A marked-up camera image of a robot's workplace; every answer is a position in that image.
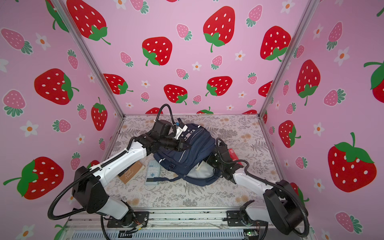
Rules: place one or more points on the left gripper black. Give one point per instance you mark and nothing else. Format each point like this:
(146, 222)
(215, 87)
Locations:
(180, 146)

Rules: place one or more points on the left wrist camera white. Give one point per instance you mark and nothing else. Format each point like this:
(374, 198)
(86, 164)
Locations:
(180, 128)

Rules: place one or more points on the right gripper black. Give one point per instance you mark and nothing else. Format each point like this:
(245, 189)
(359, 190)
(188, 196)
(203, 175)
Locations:
(209, 159)

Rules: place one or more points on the light blue calculator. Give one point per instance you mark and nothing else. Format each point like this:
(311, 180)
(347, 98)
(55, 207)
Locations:
(153, 171)

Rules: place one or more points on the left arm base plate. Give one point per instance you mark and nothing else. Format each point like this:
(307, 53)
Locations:
(131, 220)

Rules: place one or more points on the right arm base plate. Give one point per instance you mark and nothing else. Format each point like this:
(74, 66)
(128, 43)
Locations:
(240, 219)

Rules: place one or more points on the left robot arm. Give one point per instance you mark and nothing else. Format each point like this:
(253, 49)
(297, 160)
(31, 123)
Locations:
(90, 190)

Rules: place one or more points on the brown Scroll Marked book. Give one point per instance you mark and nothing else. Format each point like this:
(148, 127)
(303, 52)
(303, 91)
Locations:
(129, 173)

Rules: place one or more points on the navy blue student backpack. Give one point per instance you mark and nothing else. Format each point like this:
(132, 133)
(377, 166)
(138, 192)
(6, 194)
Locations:
(191, 164)

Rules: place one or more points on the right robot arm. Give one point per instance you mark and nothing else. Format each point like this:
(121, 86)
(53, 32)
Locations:
(283, 209)

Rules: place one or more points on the floral table cloth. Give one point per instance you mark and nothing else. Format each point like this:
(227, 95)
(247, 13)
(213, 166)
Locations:
(242, 133)

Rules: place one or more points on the red box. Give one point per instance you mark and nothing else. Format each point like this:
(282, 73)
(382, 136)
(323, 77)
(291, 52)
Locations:
(235, 158)

